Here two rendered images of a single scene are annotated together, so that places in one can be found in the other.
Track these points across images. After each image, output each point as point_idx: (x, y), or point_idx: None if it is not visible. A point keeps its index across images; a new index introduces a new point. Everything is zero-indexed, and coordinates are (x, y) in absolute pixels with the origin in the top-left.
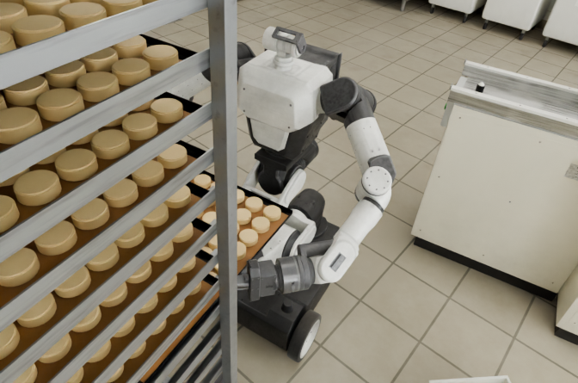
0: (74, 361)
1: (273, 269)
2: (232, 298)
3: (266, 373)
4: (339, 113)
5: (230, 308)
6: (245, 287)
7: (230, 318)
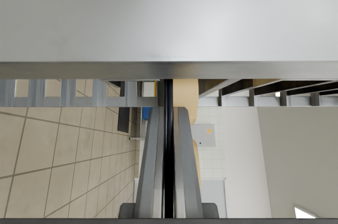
0: None
1: None
2: (273, 7)
3: None
4: None
5: None
6: (161, 198)
7: None
